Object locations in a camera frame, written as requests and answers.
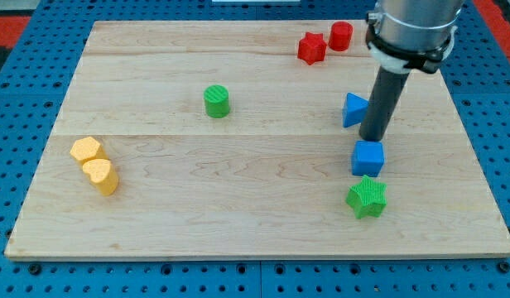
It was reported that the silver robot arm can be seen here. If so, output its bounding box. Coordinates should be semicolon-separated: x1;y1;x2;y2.
366;0;464;75

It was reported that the blue cube block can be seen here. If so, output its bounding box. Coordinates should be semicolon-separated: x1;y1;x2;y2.
351;141;385;177

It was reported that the green cylinder block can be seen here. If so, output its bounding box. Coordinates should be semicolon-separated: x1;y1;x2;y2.
204;84;230;118

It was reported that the wooden board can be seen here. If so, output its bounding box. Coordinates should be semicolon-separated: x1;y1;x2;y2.
5;21;510;262

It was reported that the blue triangle block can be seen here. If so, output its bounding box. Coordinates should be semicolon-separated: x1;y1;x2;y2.
342;93;368;127

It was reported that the red star block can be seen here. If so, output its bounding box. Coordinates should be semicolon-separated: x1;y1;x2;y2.
297;31;327;65

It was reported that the green star block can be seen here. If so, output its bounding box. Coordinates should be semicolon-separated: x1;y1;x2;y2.
345;175;387;219

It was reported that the red cylinder block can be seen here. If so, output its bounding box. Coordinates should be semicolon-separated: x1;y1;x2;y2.
329;21;354;51

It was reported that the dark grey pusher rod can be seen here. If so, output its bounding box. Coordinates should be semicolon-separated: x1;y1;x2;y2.
359;67;409;142

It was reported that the yellow heart block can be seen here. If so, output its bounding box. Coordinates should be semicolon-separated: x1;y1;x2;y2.
82;159;119;196

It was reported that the yellow hexagon block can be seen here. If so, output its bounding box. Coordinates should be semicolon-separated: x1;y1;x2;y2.
70;137;108;166

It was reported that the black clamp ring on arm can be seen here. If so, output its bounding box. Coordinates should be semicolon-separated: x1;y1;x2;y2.
364;11;455;75

